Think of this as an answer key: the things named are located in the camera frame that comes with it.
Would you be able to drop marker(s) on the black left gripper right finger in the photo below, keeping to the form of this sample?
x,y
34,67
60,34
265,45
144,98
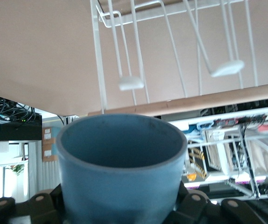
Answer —
x,y
199,207

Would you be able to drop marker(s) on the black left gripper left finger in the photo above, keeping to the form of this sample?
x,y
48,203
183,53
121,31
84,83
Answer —
x,y
43,207

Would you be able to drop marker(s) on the blue plastic cup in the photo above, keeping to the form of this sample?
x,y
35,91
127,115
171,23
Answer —
x,y
120,191

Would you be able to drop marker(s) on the small orange object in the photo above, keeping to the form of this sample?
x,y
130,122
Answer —
x,y
191,177

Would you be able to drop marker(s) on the green plant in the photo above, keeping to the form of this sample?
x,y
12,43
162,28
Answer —
x,y
18,169

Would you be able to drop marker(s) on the labelled cardboard box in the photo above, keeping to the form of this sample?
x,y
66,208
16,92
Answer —
x,y
48,135
48,152

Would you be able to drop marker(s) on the black electronics box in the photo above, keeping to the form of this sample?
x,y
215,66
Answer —
x,y
12,130

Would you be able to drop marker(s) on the brown table cover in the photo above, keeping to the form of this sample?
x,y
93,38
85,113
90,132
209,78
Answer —
x,y
43,46

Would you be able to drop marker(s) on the yellow black striped post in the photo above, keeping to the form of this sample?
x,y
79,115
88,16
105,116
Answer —
x,y
198,161

